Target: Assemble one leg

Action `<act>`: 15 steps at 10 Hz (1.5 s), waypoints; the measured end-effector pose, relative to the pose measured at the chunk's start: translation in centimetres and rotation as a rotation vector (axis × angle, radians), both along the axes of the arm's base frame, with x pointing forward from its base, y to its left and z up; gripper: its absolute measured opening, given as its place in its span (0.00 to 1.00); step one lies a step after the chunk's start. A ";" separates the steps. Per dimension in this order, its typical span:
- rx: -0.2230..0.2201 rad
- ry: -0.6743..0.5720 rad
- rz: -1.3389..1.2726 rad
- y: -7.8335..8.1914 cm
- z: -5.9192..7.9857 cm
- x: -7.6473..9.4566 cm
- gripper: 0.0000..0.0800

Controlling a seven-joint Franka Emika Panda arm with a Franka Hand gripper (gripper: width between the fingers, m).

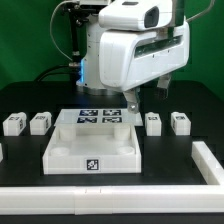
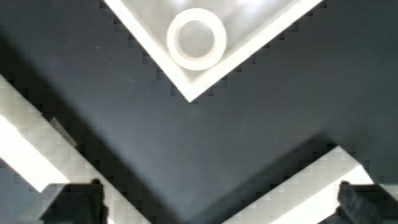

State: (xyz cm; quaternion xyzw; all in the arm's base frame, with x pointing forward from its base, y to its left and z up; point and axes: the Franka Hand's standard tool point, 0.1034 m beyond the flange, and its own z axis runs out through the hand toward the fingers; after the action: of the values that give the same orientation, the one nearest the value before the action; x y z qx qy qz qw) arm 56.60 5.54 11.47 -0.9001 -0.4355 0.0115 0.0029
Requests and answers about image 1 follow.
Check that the white L-shaped obstacle fence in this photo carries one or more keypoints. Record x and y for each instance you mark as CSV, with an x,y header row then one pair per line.
x,y
124,199

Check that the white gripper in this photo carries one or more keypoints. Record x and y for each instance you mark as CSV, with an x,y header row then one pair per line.
x,y
130,59

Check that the white marker base plate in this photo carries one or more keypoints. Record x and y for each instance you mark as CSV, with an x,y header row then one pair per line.
x,y
118,115

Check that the white square table top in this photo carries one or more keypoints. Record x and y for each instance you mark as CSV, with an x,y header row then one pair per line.
x,y
92,149

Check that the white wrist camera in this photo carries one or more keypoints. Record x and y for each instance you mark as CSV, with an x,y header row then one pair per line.
x,y
136,15

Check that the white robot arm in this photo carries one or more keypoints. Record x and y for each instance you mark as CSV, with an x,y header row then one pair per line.
x,y
95,31

